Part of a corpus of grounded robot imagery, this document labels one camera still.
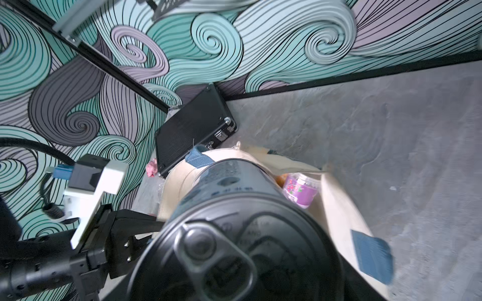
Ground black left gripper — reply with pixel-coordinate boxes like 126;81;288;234
70;204;164;300

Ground beige canvas tote bag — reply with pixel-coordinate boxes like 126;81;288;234
157;142;390;300

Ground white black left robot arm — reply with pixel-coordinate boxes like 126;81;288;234
1;138;163;300

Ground purple label seed jar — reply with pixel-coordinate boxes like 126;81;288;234
282;173;320;209

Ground pink small toy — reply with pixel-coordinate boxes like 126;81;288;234
145;158;158;178

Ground black hard case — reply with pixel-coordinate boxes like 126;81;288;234
154;84;237;178

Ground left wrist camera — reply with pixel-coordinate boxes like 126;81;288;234
51;154;129;249

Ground aluminium wall rail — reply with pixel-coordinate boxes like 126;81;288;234
52;0;107;43

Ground black perforated wall shelf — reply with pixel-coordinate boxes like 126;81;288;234
146;0;187;21

